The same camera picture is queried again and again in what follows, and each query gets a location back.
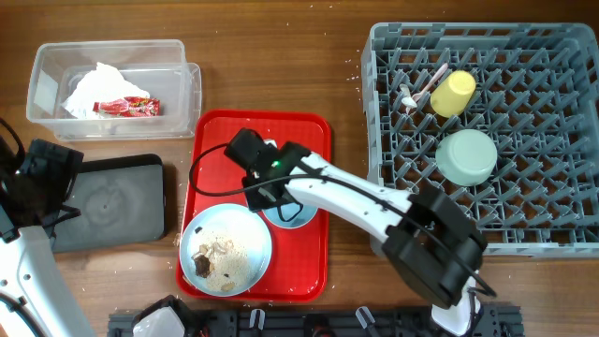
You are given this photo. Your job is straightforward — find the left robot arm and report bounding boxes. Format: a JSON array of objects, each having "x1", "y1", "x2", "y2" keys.
[{"x1": 1, "y1": 121, "x2": 95, "y2": 336}]

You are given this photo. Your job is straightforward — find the grey dishwasher rack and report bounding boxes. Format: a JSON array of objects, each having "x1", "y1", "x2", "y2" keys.
[{"x1": 361, "y1": 22, "x2": 598, "y2": 258}]

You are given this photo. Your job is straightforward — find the green bowl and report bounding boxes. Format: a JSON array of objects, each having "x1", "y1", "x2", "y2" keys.
[{"x1": 435, "y1": 129, "x2": 498, "y2": 186}]

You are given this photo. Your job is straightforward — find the clear plastic bin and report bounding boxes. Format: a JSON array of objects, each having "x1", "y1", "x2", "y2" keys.
[{"x1": 26, "y1": 39, "x2": 202, "y2": 140}]

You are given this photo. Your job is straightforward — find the white napkin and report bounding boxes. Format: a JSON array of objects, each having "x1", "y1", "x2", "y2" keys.
[{"x1": 61, "y1": 63, "x2": 153, "y2": 120}]

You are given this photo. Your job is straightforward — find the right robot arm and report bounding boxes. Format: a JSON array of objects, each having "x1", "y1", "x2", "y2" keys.
[{"x1": 227, "y1": 140, "x2": 487, "y2": 336}]

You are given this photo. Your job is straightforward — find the black tray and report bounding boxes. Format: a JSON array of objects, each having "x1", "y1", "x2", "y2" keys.
[{"x1": 51, "y1": 154, "x2": 166, "y2": 253}]

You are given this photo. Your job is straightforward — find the light blue plate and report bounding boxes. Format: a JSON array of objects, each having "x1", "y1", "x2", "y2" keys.
[{"x1": 179, "y1": 203, "x2": 272, "y2": 298}]

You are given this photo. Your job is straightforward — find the food scraps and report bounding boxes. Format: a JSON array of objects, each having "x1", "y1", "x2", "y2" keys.
[{"x1": 192, "y1": 228, "x2": 250, "y2": 292}]

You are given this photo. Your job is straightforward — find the light blue small bowl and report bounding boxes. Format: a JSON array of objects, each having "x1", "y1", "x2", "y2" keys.
[{"x1": 262, "y1": 203, "x2": 318, "y2": 229}]

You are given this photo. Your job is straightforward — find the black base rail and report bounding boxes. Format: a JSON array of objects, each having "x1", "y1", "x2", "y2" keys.
[{"x1": 107, "y1": 306, "x2": 523, "y2": 337}]

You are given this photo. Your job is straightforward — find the white plastic fork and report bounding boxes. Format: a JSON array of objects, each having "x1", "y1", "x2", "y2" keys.
[{"x1": 399, "y1": 83, "x2": 417, "y2": 113}]

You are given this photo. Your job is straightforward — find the red serving tray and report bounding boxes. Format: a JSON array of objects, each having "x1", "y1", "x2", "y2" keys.
[{"x1": 192, "y1": 110, "x2": 331, "y2": 302}]

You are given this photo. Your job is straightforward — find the red snack wrapper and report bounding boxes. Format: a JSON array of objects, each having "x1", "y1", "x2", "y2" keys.
[{"x1": 93, "y1": 96, "x2": 160, "y2": 117}]

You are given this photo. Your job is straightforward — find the yellow plastic cup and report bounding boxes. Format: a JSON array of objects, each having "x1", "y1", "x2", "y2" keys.
[{"x1": 430, "y1": 70, "x2": 476, "y2": 118}]

